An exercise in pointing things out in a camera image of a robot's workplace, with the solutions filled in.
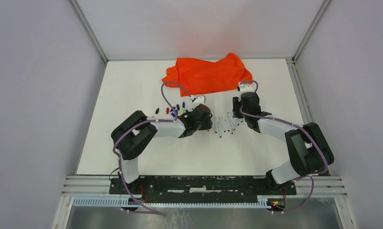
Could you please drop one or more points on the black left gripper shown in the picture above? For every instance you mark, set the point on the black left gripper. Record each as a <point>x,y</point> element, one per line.
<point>208,125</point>

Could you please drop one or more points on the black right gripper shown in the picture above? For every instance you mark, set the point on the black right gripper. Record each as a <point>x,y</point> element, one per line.
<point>237,102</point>

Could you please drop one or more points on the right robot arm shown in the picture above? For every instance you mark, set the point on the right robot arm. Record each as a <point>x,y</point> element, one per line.
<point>307,147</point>

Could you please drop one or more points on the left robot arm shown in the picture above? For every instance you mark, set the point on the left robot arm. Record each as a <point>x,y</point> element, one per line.
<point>133,135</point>

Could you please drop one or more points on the orange cloth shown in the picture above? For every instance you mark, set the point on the orange cloth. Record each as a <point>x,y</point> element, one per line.
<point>198,76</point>

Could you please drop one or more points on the black capped white pen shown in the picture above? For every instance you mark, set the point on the black capped white pen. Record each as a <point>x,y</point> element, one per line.
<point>218,127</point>
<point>214,125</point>

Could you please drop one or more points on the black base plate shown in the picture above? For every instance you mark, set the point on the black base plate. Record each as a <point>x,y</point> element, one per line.
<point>200,189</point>

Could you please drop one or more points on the aluminium frame rail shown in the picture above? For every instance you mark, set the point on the aluminium frame rail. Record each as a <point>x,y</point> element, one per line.
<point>319,187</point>

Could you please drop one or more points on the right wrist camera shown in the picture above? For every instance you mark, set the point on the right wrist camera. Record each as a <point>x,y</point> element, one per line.
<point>244,87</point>

